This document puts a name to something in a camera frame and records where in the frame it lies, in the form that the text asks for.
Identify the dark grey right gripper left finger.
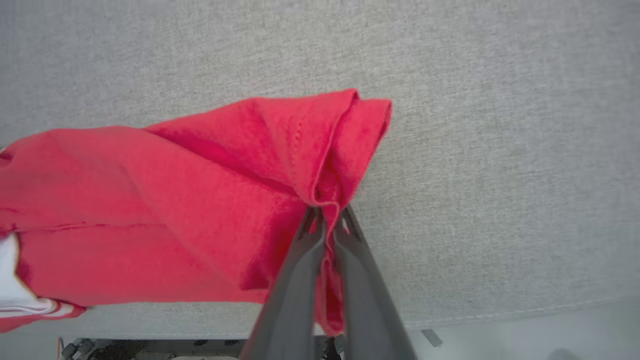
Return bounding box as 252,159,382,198
240,206,327,360

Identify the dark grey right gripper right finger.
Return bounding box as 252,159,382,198
333,205,419,360

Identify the red and white jersey shirt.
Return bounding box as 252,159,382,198
0,88,394,337

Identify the grey fabric sofa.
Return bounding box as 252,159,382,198
0,0,640,342

